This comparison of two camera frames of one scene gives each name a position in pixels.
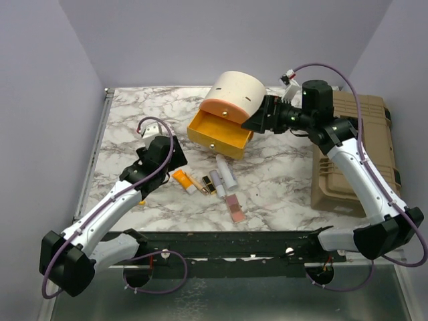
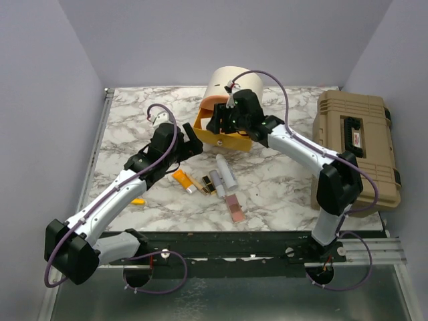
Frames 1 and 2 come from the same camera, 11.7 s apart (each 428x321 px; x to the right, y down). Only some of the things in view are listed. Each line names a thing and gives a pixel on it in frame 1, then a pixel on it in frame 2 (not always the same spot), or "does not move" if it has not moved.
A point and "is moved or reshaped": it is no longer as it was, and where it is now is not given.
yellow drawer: [219, 134] is moved or reshaped
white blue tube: [226, 172] does not move
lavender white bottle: [220, 188] does not move
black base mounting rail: [275, 255] does not move
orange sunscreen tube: [184, 180] does not move
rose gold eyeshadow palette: [235, 210] does not move
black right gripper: [273, 105] to [221, 111]
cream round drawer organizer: [239, 87] is moved or reshaped
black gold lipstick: [208, 184] does not move
